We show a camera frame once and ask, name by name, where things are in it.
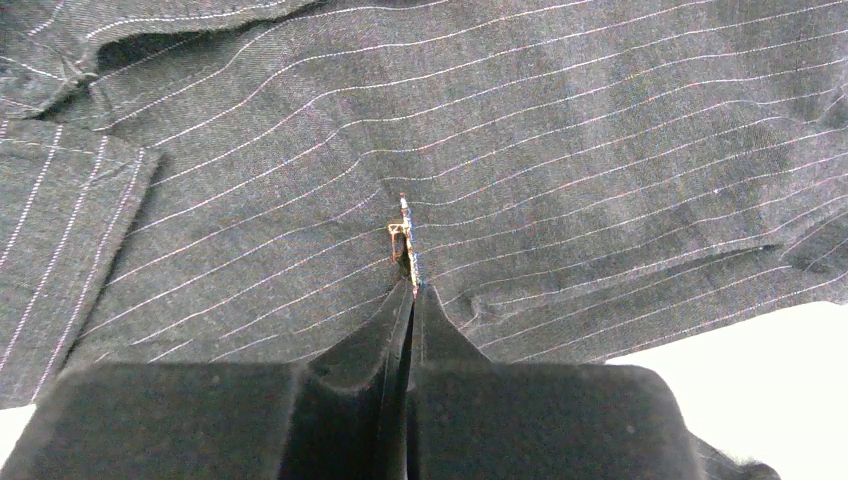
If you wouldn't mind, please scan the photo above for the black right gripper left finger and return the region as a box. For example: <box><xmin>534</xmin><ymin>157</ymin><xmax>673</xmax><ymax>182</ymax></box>
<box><xmin>1</xmin><ymin>281</ymin><xmax>414</xmax><ymax>479</ymax></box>

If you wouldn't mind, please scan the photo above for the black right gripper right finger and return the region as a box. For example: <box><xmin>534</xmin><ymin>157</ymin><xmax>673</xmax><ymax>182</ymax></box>
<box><xmin>407</xmin><ymin>286</ymin><xmax>702</xmax><ymax>479</ymax></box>

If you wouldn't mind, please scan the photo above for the gold brooch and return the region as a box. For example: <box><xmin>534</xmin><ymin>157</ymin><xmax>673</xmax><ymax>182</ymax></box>
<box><xmin>386</xmin><ymin>192</ymin><xmax>421</xmax><ymax>299</ymax></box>

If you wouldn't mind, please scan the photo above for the dark pinstriped shirt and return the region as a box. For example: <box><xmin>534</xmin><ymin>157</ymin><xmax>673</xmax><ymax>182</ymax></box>
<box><xmin>0</xmin><ymin>0</ymin><xmax>848</xmax><ymax>411</ymax></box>

